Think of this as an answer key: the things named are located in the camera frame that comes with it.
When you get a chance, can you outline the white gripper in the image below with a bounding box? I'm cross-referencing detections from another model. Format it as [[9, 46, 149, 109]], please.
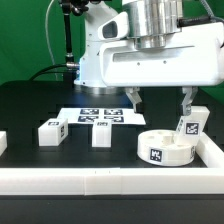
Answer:
[[100, 23, 224, 116]]

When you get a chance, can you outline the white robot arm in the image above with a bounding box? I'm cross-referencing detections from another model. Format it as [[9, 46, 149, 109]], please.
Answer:
[[75, 0, 224, 116]]

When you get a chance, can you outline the white cable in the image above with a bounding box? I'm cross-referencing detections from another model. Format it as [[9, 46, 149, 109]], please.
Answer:
[[44, 0, 59, 81]]

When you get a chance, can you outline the white round stool seat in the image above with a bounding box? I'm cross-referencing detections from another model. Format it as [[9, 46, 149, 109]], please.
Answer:
[[137, 130, 196, 167]]

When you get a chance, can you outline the black cable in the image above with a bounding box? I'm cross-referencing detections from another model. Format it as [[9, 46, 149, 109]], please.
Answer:
[[28, 63, 76, 82]]

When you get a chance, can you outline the paper sheet with markers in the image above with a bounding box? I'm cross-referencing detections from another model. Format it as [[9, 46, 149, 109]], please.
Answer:
[[58, 108, 146, 125]]

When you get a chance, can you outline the white U-shaped fence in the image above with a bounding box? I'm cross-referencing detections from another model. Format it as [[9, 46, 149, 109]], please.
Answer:
[[0, 135, 224, 195]]

